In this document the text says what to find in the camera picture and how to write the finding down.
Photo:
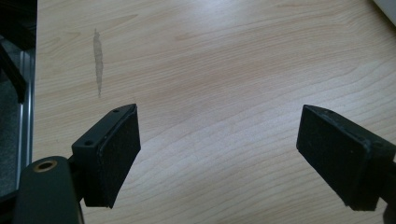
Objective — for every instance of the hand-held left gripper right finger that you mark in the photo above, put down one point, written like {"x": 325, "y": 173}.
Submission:
{"x": 339, "y": 155}

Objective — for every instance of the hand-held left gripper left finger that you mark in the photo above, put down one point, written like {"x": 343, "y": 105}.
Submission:
{"x": 106, "y": 155}

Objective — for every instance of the black metal stand bar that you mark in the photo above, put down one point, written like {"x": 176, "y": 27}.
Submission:
{"x": 12, "y": 73}

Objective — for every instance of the white flat object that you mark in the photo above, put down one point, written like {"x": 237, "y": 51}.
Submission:
{"x": 387, "y": 8}

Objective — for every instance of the silver metal frame rail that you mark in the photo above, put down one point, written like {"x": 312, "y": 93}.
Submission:
{"x": 27, "y": 109}

